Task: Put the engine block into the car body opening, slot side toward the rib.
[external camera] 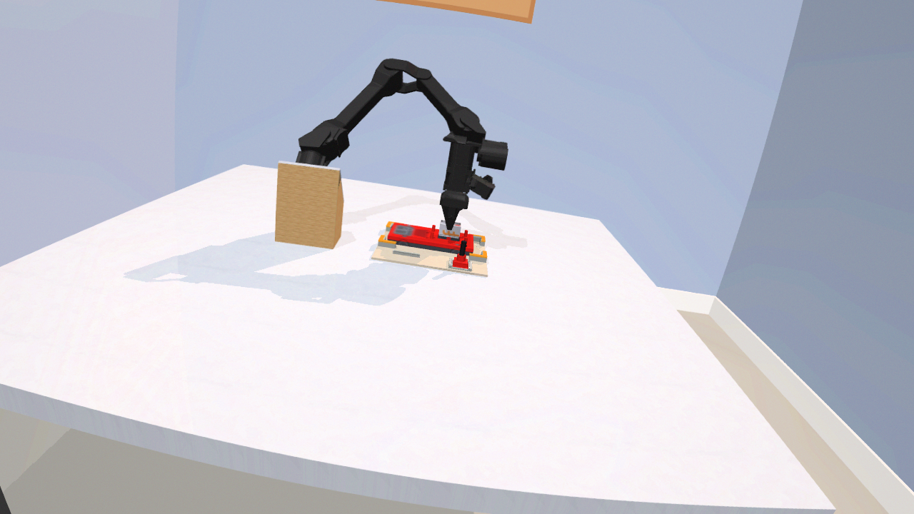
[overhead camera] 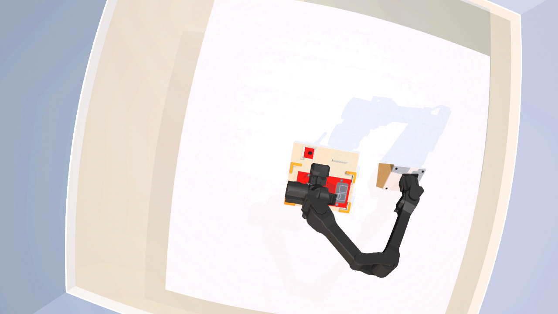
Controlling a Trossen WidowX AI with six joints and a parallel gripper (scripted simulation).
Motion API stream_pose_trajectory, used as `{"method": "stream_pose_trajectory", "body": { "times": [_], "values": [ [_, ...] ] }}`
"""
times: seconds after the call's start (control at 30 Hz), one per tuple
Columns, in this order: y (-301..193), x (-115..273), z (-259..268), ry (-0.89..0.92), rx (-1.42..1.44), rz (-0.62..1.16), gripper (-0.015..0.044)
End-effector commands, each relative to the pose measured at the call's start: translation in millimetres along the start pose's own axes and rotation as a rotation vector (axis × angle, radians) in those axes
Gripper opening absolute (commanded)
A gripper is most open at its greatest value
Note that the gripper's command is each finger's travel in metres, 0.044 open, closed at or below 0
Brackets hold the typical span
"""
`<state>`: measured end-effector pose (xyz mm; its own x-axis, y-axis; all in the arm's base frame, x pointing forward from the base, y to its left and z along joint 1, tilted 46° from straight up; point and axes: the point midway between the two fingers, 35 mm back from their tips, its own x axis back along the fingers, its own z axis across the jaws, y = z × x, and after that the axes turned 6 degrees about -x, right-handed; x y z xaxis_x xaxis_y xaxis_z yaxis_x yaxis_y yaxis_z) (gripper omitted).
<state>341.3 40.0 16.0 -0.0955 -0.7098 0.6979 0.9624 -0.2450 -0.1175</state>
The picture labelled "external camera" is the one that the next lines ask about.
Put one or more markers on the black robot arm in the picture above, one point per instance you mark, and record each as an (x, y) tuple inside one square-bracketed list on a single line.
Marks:
[(467, 136)]

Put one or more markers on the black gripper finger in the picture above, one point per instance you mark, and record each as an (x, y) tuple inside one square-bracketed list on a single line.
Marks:
[(450, 215)]

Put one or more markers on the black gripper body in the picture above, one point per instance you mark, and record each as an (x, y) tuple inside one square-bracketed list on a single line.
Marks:
[(456, 176)]

